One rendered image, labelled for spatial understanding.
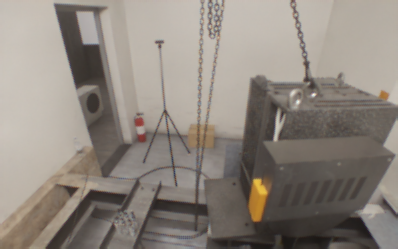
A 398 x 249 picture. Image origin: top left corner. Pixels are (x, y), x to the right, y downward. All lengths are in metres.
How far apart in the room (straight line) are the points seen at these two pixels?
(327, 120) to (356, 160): 0.17
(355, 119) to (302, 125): 0.22
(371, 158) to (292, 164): 0.30
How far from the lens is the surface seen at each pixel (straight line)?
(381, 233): 1.88
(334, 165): 0.80
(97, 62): 8.20
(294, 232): 1.04
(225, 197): 1.33
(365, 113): 0.95
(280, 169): 0.70
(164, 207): 1.84
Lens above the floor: 1.89
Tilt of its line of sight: 28 degrees down
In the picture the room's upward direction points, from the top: straight up
